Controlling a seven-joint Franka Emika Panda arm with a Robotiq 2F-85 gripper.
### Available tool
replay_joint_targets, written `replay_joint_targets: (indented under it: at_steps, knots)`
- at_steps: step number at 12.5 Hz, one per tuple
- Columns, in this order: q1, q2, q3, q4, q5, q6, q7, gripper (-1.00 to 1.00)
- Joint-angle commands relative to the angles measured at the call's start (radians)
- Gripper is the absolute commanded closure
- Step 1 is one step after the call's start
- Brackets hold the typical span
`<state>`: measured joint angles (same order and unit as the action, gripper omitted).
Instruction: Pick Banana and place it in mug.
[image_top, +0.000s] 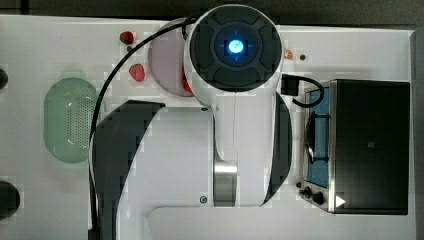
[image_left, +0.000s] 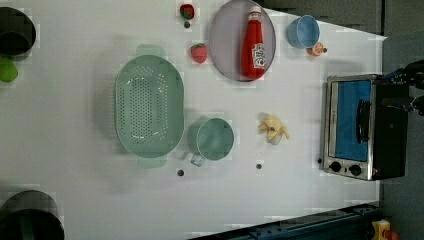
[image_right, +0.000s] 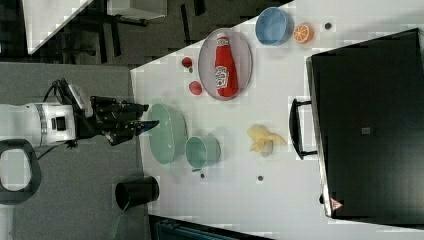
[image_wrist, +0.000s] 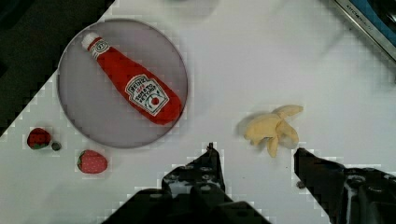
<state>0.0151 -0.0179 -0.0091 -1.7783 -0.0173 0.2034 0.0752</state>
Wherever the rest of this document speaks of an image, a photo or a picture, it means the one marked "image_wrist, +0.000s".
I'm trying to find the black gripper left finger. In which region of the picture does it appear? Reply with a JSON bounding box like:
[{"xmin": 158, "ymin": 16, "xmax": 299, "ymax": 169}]
[{"xmin": 102, "ymin": 144, "xmax": 271, "ymax": 224}]

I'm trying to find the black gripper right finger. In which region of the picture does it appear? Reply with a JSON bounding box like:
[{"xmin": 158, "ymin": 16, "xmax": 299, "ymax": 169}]
[{"xmin": 293, "ymin": 147, "xmax": 396, "ymax": 224}]

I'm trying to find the yellow plush peeled banana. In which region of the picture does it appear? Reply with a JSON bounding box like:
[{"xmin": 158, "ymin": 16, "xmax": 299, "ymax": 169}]
[{"xmin": 244, "ymin": 105, "xmax": 304, "ymax": 158}]

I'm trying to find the pink red plush strawberry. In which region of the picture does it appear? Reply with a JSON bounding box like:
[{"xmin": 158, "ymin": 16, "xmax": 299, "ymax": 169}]
[{"xmin": 78, "ymin": 149, "xmax": 108, "ymax": 175}]

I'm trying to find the red plush ketchup bottle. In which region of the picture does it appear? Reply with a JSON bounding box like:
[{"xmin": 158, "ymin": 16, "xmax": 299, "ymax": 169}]
[{"xmin": 81, "ymin": 33, "xmax": 182, "ymax": 125}]

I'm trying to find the dark red plush strawberry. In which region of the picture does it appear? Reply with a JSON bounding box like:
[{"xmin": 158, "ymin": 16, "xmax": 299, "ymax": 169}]
[{"xmin": 27, "ymin": 128, "xmax": 51, "ymax": 149}]

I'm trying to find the silver toaster oven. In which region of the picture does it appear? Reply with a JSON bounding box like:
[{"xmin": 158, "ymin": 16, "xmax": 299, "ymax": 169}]
[{"xmin": 332, "ymin": 0, "xmax": 396, "ymax": 61}]

